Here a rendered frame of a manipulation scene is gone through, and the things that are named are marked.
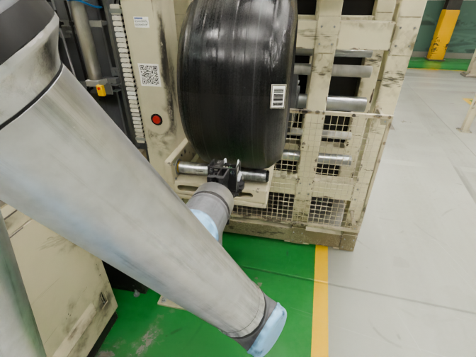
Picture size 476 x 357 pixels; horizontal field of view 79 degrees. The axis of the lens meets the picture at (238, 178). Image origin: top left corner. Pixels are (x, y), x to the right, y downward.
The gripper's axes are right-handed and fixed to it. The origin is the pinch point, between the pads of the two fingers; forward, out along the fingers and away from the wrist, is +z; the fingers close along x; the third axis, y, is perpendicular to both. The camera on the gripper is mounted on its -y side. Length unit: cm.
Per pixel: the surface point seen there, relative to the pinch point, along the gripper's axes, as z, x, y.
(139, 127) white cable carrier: 26, 43, 3
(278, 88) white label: 3.0, -10.4, 23.3
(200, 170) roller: 18.8, 16.6, -9.1
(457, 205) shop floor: 164, -154, -82
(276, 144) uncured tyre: 8.7, -10.9, 6.8
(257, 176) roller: 18.8, -4.7, -9.1
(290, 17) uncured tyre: 13.3, -11.5, 40.1
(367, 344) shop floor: 32, -63, -99
